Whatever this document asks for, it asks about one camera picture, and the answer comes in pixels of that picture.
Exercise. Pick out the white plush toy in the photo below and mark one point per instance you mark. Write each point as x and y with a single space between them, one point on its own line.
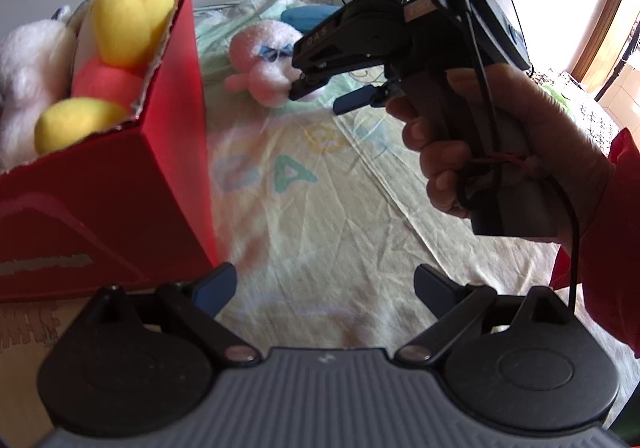
30 73

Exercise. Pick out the pink plush toy blue bow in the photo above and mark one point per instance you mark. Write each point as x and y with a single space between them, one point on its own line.
267 61

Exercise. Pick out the person's right forearm red sleeve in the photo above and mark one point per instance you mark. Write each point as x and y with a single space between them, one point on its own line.
610 238

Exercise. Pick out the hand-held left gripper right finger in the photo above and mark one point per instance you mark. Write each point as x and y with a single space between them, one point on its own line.
431 286

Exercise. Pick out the printed bed sheet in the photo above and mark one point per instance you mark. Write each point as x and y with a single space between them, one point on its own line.
325 208

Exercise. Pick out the blue oval item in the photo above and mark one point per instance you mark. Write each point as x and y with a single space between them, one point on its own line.
310 18

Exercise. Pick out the red cardboard box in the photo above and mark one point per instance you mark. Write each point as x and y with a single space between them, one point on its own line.
105 188

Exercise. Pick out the person's right hand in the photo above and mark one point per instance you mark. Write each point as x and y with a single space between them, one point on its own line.
545 128

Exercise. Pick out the yellow and pink plush toy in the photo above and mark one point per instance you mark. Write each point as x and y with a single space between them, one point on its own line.
115 43

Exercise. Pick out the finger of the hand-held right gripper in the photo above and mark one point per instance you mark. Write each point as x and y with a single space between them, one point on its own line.
357 99
306 86

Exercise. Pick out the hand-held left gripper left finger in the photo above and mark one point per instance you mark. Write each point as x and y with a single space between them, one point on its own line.
218 286

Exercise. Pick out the white patterned cloth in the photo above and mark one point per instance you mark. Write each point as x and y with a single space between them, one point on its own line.
585 113

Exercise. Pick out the tan printed cardboard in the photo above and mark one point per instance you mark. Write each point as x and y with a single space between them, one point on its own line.
30 368

